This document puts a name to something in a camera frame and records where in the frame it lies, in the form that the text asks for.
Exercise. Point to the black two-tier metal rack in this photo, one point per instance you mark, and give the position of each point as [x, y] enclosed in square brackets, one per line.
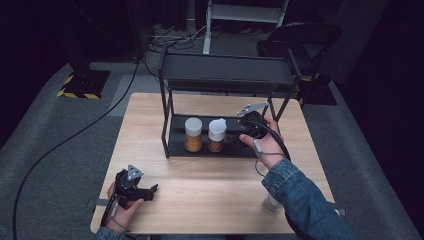
[220, 76]

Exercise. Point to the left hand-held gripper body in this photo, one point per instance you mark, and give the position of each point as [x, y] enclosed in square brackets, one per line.
[126, 190]

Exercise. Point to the black chair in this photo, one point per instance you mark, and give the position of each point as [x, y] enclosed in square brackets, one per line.
[300, 36]

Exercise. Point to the person's right hand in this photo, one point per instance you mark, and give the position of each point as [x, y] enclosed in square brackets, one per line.
[270, 150]

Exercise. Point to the grey tape strip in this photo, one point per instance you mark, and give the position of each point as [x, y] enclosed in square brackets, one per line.
[340, 211]
[100, 202]

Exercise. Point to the black stand with striped base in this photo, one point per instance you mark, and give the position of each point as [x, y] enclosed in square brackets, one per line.
[85, 83]

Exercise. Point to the person's left hand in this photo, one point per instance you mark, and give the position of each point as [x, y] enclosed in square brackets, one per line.
[123, 215]

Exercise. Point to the orange spice jar lid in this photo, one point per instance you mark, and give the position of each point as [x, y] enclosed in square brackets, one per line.
[193, 140]

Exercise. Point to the black striped floor base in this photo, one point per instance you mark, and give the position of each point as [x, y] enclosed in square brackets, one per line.
[318, 93]

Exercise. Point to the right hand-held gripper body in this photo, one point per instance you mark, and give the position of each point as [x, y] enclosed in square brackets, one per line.
[256, 125]

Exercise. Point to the white metal stand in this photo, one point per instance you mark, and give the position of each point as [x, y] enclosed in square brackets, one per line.
[245, 13]

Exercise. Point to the brown spice jar flip lid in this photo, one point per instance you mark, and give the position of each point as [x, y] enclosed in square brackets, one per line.
[216, 138]

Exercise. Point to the pale spice jar flip lid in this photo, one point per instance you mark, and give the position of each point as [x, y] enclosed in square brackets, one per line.
[270, 205]

